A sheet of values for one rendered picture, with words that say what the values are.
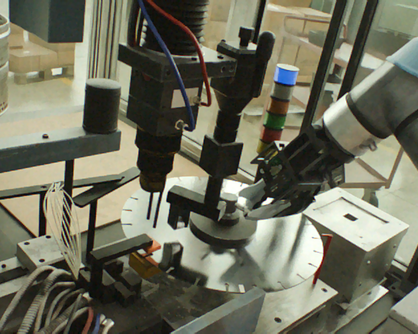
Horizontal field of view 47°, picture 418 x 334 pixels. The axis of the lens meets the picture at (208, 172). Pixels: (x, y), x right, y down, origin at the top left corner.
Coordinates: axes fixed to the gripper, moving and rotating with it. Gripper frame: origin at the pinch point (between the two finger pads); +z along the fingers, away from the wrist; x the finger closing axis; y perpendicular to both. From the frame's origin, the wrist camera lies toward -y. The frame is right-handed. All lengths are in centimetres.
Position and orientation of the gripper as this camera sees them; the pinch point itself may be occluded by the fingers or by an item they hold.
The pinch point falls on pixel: (253, 212)
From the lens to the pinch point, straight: 77.8
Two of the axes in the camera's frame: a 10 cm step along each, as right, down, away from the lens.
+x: 3.9, 8.3, -4.0
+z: -5.9, 5.6, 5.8
